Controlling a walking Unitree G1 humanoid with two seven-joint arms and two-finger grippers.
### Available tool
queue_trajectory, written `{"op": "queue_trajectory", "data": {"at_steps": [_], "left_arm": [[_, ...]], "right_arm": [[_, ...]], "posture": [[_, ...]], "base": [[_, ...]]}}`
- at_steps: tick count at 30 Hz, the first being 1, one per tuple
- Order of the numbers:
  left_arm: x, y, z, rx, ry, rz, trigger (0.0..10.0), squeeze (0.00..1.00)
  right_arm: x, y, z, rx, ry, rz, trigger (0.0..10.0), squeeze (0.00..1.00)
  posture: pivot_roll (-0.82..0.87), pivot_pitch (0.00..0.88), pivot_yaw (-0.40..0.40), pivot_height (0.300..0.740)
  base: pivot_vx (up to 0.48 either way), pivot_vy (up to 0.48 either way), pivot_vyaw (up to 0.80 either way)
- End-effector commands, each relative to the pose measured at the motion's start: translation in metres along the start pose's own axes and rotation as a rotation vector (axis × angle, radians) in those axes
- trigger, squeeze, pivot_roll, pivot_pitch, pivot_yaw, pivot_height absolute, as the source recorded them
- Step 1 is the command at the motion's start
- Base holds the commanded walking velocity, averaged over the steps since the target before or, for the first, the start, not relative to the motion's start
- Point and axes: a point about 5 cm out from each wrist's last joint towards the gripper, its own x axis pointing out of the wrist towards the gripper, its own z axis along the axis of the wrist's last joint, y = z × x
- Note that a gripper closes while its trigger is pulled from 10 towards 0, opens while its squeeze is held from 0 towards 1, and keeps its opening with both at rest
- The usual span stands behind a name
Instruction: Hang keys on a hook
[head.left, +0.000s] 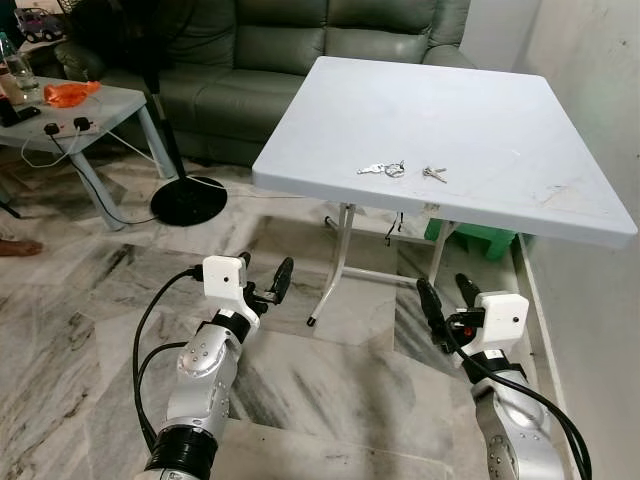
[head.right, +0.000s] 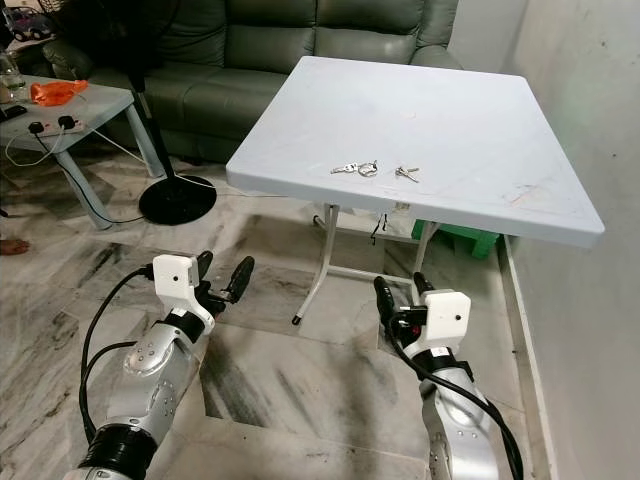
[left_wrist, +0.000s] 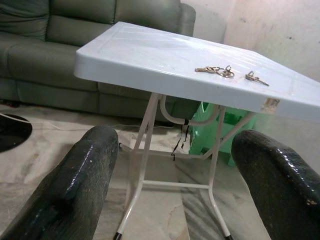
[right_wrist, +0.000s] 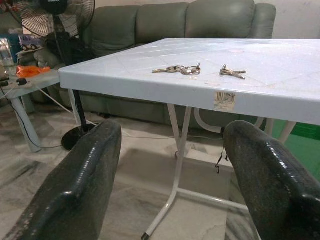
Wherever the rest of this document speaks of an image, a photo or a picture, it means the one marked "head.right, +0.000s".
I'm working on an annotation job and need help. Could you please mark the key bunch with large ring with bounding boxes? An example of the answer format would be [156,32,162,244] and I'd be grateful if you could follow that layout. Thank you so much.
[330,158,379,180]

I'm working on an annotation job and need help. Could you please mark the green plastic stool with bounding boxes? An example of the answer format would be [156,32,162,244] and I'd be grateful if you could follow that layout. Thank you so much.
[410,222,502,257]

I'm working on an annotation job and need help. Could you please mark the white folding table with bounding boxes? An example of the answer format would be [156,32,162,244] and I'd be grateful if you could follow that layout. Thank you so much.
[226,56,606,327]

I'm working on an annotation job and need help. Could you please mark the person's bare foot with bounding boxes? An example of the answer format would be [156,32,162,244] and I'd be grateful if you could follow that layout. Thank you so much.
[0,237,32,257]

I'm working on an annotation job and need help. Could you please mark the grey side table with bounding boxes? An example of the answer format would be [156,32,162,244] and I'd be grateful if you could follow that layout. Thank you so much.
[0,75,167,227]

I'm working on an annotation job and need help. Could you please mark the white power strip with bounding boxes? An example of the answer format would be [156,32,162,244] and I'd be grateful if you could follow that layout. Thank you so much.
[28,114,84,135]

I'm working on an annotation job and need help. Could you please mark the green leather sofa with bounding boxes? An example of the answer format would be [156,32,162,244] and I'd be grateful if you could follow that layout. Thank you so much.
[43,0,463,161]

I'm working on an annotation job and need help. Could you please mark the orange plastic bag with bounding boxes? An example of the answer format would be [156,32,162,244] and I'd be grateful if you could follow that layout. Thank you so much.
[30,80,90,107]

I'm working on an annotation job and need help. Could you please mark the clear plastic bottle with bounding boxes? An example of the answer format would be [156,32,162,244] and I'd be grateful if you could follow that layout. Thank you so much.
[0,50,29,104]

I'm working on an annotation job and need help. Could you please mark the purple toy car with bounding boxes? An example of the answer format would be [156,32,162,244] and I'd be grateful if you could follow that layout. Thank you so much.
[2,5,52,42]

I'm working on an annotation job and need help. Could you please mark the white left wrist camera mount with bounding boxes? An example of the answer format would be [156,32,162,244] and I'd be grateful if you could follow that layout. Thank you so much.
[153,254,217,333]

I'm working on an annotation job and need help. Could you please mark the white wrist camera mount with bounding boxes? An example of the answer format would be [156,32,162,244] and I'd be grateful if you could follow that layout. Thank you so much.
[420,290,472,353]
[153,254,217,333]

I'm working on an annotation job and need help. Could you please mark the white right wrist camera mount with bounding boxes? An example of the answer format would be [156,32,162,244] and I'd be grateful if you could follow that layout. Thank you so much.
[420,290,472,353]

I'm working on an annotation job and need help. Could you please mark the black pedestal fan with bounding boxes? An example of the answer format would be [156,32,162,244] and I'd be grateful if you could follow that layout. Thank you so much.
[50,0,218,227]

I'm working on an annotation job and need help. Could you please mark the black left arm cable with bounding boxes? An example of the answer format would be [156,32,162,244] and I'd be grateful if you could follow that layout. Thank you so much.
[79,267,157,443]

